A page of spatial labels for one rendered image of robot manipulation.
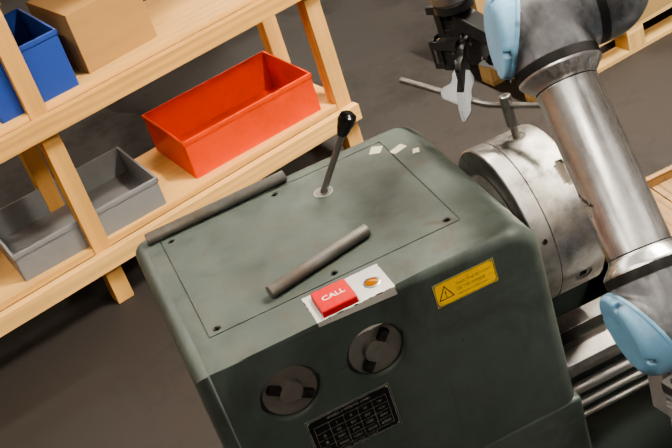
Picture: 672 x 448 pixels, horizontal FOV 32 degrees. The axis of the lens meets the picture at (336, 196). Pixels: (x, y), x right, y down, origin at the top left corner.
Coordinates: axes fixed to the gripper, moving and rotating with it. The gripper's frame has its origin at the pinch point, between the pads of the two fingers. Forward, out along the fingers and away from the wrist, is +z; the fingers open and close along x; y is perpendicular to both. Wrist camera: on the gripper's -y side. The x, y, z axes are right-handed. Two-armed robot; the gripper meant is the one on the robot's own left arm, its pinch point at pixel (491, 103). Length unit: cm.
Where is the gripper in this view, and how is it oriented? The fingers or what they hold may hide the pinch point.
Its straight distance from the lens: 212.0
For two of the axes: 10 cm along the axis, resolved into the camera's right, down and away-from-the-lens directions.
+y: -7.2, -0.8, 6.9
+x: -6.2, 5.2, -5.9
